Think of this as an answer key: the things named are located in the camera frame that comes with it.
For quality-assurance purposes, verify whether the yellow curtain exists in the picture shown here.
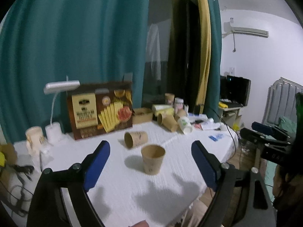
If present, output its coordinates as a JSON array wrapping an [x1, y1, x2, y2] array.
[[196, 0, 211, 105]]

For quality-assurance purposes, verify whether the grey headboard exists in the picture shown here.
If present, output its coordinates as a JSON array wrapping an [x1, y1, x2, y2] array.
[[262, 77, 302, 126]]

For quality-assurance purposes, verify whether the blue white leaflet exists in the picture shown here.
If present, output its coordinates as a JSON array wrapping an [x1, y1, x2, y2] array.
[[209, 133, 224, 142]]

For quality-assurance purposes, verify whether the white paper cup green print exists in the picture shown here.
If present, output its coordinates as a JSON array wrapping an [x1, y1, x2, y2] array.
[[178, 116, 193, 135]]

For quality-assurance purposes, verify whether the brown paper cup pair front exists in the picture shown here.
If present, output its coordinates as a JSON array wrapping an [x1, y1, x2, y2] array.
[[157, 113, 178, 132]]

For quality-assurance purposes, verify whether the white desk lamp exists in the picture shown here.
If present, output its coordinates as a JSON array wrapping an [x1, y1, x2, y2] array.
[[44, 79, 80, 145]]

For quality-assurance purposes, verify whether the lying brown paper cup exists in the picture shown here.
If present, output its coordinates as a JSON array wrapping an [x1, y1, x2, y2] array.
[[124, 131, 148, 149]]

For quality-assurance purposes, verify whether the teal curtain left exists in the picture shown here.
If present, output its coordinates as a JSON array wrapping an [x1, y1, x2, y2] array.
[[1, 0, 149, 143]]

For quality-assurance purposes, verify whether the cream cartoon mug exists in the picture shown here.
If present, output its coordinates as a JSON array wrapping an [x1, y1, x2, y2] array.
[[25, 126, 46, 156]]

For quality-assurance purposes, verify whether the white computer desk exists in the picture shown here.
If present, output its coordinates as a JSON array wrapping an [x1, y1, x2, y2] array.
[[218, 106, 244, 129]]

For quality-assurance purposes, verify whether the teal curtain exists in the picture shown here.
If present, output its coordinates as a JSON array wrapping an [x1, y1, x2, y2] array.
[[204, 0, 222, 121], [1, 0, 149, 143]]

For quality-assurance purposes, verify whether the kraft rectangular food container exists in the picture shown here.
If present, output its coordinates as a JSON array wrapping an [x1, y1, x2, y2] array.
[[133, 108, 153, 124]]

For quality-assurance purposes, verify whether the black cable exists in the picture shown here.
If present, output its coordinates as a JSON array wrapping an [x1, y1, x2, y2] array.
[[208, 107, 244, 168]]

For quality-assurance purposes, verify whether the teal curtain right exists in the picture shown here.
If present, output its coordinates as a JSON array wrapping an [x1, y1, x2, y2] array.
[[204, 0, 222, 121]]

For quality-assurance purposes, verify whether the upright paper cup rear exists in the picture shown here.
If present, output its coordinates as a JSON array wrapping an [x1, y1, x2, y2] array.
[[164, 93, 175, 106]]

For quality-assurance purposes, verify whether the glass jar white lid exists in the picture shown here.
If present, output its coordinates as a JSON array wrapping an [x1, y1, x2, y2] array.
[[174, 97, 184, 113]]

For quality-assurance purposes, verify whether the white tablecloth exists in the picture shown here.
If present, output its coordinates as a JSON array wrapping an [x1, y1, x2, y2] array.
[[26, 122, 238, 226]]

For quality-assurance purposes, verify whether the brown paper cup rear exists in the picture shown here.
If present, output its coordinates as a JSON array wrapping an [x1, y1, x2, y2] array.
[[174, 109, 187, 121]]

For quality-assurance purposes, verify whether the white air conditioner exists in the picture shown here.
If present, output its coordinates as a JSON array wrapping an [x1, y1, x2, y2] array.
[[222, 22, 269, 38]]

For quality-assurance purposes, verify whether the white tube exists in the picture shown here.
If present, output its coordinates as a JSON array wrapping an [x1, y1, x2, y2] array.
[[202, 118, 214, 124]]

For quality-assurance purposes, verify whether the brown cracker box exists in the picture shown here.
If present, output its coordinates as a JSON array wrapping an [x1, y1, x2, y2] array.
[[67, 81, 133, 140]]

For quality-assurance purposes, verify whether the person's right hand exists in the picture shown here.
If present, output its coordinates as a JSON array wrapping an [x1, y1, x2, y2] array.
[[272, 165, 302, 210]]

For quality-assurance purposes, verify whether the black monitor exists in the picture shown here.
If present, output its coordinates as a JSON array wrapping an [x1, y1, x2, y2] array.
[[220, 75, 251, 108]]

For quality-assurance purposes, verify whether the brown paper cup floral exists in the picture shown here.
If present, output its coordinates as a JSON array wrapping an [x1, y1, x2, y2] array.
[[141, 145, 166, 175]]

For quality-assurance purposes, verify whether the yellow tissue pack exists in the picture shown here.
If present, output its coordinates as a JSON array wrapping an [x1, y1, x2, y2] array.
[[152, 105, 174, 117]]

